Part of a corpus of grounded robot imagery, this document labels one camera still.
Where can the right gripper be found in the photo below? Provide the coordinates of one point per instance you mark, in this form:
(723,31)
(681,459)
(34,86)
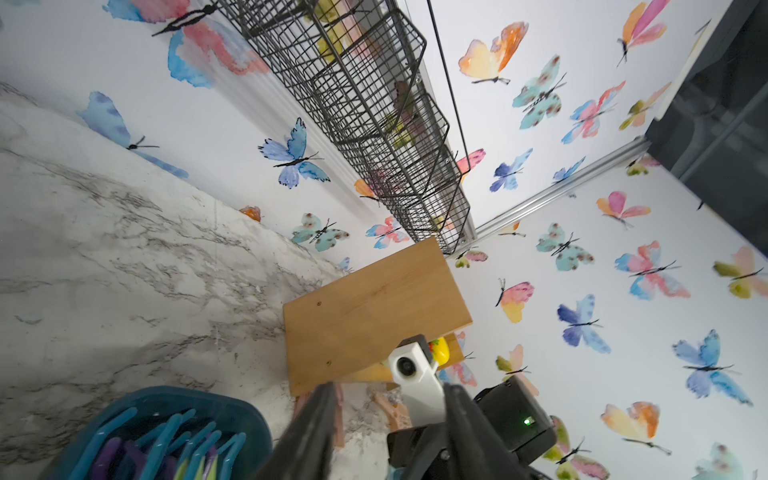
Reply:
(306,447)

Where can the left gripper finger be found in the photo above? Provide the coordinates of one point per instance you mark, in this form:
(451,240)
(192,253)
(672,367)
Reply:
(476,449)

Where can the blue claw rake yellow handle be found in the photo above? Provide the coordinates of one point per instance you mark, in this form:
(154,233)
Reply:
(229,449)
(161,445)

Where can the teal plastic storage box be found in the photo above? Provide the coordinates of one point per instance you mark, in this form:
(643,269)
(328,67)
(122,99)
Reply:
(156,405)

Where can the purple rake pink handle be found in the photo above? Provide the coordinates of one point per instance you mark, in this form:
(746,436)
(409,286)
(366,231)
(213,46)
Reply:
(118,459)

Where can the green rake wooden handle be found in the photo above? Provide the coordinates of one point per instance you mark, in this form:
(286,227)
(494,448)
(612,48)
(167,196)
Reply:
(202,464)

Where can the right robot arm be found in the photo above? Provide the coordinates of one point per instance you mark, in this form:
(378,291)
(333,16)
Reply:
(520,421)

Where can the pink hand brush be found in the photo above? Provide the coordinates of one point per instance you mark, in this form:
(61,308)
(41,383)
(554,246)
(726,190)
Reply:
(339,435)

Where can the yellow jar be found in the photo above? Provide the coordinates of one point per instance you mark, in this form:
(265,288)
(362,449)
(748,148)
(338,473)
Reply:
(440,351)

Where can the wooden shelf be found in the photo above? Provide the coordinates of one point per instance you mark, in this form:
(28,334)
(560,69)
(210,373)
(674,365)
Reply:
(355,322)

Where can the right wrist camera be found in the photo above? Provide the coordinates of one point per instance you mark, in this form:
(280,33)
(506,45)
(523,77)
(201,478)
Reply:
(414,370)

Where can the black wire wall basket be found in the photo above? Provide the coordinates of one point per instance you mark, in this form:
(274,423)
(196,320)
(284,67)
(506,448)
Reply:
(354,66)

